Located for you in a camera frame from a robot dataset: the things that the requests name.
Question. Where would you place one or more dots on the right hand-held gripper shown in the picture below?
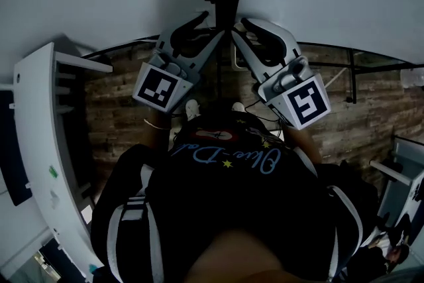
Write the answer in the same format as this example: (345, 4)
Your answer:
(304, 102)

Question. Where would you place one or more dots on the green sticker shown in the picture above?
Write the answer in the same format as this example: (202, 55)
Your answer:
(53, 171)

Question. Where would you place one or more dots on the person's face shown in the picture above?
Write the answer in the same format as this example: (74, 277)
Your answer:
(238, 258)

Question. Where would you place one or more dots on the small white desk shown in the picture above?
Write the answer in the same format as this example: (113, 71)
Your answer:
(391, 172)

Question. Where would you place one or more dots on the long white desk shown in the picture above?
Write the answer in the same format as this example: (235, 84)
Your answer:
(36, 116)

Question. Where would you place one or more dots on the person's left white shoe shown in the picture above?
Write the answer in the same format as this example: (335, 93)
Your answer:
(192, 109)

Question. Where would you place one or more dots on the white computer case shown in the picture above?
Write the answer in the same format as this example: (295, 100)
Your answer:
(404, 205)

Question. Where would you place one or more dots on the person's left forearm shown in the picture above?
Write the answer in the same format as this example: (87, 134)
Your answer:
(159, 139)

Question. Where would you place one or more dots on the person's right white shoe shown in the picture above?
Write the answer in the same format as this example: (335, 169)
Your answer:
(238, 107)

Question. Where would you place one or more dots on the dark blue partition panel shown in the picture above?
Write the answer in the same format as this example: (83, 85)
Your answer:
(63, 258)
(13, 149)

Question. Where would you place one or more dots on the person's white shoe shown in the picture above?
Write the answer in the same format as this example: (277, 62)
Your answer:
(238, 107)
(192, 109)

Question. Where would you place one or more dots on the person's black printed shirt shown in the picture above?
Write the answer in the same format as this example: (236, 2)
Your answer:
(232, 202)

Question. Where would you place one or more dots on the pale wooden stick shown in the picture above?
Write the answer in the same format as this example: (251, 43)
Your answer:
(334, 79)

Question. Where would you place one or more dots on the white plastic bag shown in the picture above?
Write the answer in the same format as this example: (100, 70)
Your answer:
(412, 79)

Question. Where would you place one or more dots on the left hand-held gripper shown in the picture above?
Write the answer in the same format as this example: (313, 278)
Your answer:
(155, 89)

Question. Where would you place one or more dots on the person's right forearm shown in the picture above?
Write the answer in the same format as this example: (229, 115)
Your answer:
(303, 144)

